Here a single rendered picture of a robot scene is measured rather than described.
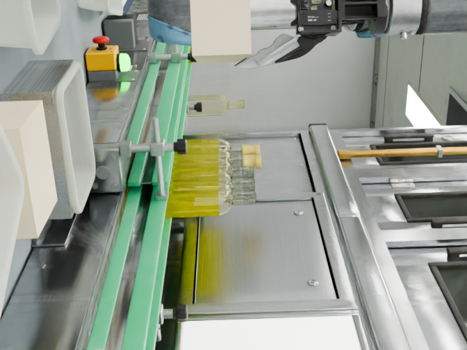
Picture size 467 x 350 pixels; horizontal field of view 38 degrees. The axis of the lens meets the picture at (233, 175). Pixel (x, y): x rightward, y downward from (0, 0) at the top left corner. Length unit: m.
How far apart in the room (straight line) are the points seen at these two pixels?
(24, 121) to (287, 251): 0.72
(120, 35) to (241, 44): 1.08
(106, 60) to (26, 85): 0.58
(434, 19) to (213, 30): 0.29
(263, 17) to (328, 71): 6.25
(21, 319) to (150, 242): 0.28
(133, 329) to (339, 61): 6.70
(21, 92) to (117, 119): 0.39
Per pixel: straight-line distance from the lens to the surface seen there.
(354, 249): 1.48
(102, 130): 1.38
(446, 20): 0.94
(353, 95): 7.72
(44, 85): 1.09
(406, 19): 0.92
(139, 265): 1.13
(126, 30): 1.91
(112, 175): 1.31
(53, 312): 1.03
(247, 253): 1.45
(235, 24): 0.87
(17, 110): 0.98
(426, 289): 1.45
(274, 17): 1.35
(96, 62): 1.66
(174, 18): 1.30
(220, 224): 1.56
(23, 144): 0.92
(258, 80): 7.53
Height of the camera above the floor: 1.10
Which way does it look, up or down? level
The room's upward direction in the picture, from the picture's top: 88 degrees clockwise
